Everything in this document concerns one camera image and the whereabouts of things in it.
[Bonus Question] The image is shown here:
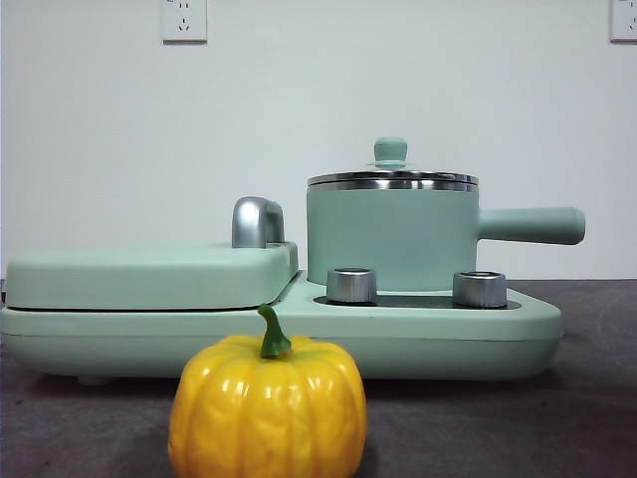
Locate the glass lid with green knob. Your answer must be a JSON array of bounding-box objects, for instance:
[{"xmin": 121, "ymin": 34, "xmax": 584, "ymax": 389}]
[{"xmin": 307, "ymin": 136, "xmax": 480, "ymax": 186}]

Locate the white wall socket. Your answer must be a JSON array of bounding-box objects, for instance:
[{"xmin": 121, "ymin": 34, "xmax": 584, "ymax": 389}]
[
  {"xmin": 160, "ymin": 0, "xmax": 209, "ymax": 45},
  {"xmin": 609, "ymin": 0, "xmax": 637, "ymax": 44}
]

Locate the silver cover handle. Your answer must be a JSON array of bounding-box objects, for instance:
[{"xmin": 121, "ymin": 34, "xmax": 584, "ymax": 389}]
[{"xmin": 231, "ymin": 196, "xmax": 286, "ymax": 249}]

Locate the green pot with side handle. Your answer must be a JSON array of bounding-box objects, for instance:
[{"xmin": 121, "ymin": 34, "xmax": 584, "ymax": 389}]
[{"xmin": 305, "ymin": 179, "xmax": 586, "ymax": 295}]

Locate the silver control knob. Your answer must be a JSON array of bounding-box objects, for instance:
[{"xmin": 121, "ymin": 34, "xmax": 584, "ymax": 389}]
[
  {"xmin": 325, "ymin": 267, "xmax": 378, "ymax": 304},
  {"xmin": 451, "ymin": 271, "xmax": 509, "ymax": 308}
]

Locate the green breakfast machine base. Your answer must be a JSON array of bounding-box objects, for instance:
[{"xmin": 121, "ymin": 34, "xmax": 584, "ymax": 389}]
[{"xmin": 0, "ymin": 271, "xmax": 564, "ymax": 387}]

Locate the yellow pumpkin with green stem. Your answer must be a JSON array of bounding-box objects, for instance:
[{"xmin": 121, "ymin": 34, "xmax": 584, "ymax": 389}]
[{"xmin": 167, "ymin": 304, "xmax": 368, "ymax": 478}]

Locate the green griddle cover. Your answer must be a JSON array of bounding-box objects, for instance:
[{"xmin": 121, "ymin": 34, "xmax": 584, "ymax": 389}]
[{"xmin": 4, "ymin": 240, "xmax": 301, "ymax": 313}]

